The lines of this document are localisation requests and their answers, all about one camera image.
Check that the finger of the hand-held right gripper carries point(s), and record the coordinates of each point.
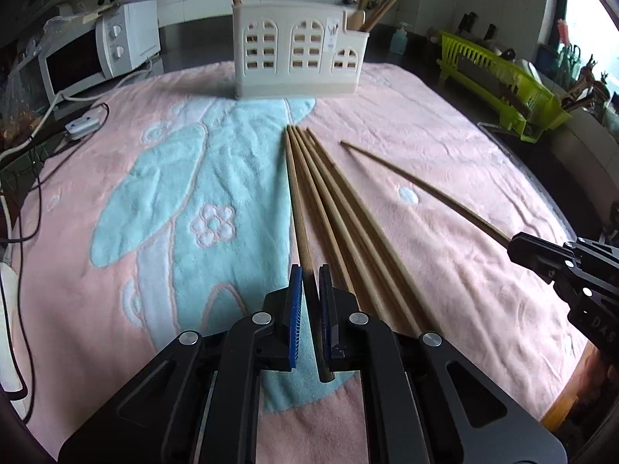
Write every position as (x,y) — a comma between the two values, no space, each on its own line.
(537,251)

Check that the clear plastic bag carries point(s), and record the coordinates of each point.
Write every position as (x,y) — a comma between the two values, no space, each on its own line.
(19,116)

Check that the pink duster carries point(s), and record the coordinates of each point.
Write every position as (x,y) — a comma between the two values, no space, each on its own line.
(562,34)

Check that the white power strip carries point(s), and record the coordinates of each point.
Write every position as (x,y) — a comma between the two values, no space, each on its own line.
(82,125)

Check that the clear soap bottle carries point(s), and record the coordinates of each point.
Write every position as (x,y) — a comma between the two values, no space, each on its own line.
(400,41)

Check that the white utensil holder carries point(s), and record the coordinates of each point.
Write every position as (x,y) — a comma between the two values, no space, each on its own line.
(285,77)

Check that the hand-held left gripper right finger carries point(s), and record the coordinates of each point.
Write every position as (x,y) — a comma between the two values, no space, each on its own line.
(326,314)

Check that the white microwave oven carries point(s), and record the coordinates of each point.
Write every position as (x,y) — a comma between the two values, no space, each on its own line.
(130,34)

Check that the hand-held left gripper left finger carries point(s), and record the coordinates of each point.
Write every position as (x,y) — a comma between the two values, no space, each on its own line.
(295,319)

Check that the green dish rack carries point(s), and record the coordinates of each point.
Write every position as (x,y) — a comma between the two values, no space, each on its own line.
(464,63)

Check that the pink patterned towel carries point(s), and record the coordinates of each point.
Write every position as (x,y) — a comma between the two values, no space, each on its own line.
(459,299)

